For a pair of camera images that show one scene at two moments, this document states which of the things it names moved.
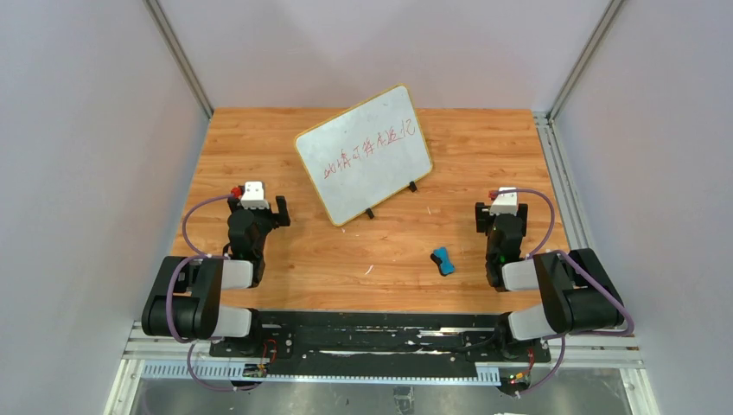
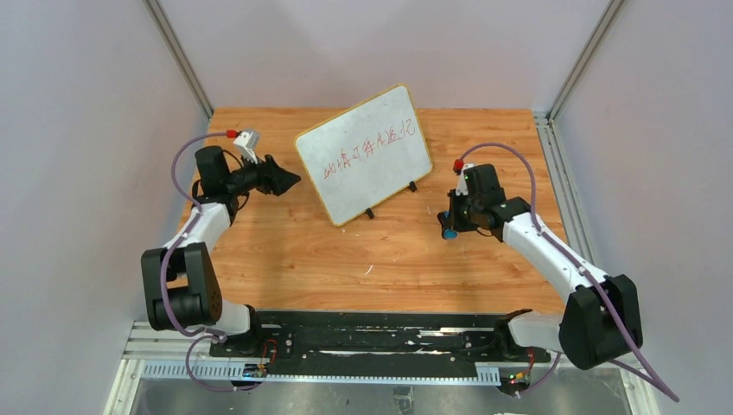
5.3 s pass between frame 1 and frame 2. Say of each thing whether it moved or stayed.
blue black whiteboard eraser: moved
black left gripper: moved
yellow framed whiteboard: stayed
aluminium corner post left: stayed
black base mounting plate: stayed
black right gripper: moved
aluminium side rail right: stayed
